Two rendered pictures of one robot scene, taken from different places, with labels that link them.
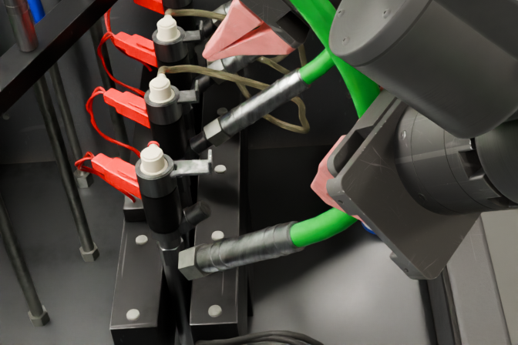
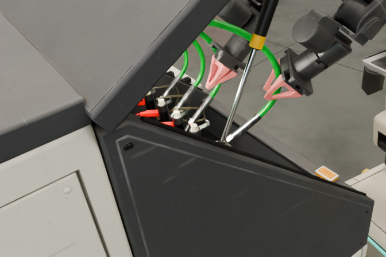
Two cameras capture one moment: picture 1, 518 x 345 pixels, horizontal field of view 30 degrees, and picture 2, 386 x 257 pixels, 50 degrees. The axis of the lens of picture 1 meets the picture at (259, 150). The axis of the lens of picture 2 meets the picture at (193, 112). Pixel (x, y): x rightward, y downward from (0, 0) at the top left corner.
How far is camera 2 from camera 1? 0.58 m
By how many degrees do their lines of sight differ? 28
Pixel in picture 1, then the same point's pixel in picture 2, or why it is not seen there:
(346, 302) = not seen: hidden behind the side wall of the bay
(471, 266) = (262, 134)
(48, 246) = not seen: hidden behind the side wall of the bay
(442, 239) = (309, 85)
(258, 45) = (227, 77)
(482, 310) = (274, 141)
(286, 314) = not seen: hidden behind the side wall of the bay
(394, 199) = (300, 80)
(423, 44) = (320, 32)
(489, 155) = (323, 57)
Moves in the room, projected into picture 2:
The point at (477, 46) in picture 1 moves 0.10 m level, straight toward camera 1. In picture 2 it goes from (327, 31) to (364, 50)
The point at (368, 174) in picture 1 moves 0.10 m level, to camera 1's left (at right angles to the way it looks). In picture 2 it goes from (295, 76) to (261, 95)
